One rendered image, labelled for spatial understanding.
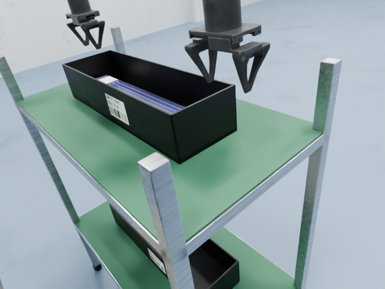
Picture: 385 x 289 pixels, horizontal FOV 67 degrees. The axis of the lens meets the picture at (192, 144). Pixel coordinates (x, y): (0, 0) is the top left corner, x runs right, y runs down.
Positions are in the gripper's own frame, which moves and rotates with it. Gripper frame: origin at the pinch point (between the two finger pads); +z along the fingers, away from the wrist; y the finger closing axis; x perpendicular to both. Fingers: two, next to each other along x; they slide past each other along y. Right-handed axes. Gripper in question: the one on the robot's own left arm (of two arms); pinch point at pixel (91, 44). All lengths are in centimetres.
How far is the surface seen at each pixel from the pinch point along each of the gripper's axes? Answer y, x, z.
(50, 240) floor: 61, 37, 110
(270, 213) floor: -18, -65, 112
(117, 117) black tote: -26.3, 9.3, 12.9
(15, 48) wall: 473, -54, 72
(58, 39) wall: 474, -124, 77
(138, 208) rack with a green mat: -55, 22, 16
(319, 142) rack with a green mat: -66, -17, 18
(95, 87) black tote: -17.5, 9.1, 6.7
